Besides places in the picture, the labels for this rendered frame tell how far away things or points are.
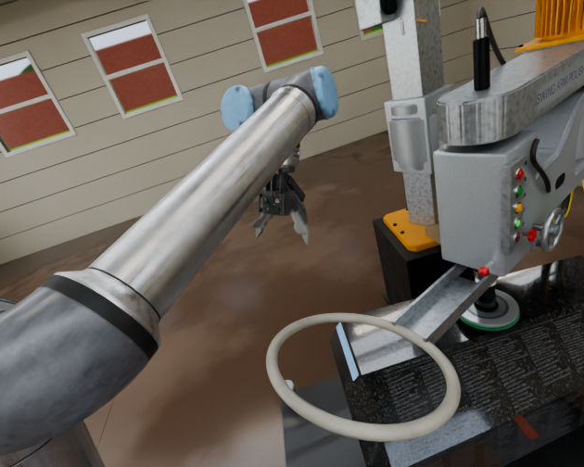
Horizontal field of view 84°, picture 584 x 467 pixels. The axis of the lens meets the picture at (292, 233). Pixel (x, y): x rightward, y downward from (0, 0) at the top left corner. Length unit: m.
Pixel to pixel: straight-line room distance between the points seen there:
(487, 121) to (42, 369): 1.00
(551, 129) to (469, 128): 0.52
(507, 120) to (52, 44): 7.24
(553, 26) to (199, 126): 6.23
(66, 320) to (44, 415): 0.07
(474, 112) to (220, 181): 0.77
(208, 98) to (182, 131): 0.82
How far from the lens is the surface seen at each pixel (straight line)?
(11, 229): 8.72
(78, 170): 7.78
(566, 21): 1.65
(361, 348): 1.45
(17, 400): 0.32
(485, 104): 1.02
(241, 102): 0.68
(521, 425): 1.60
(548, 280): 1.76
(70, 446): 0.50
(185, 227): 0.36
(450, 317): 1.13
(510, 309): 1.51
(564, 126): 1.51
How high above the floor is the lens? 1.88
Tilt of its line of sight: 26 degrees down
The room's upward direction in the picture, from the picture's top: 18 degrees counter-clockwise
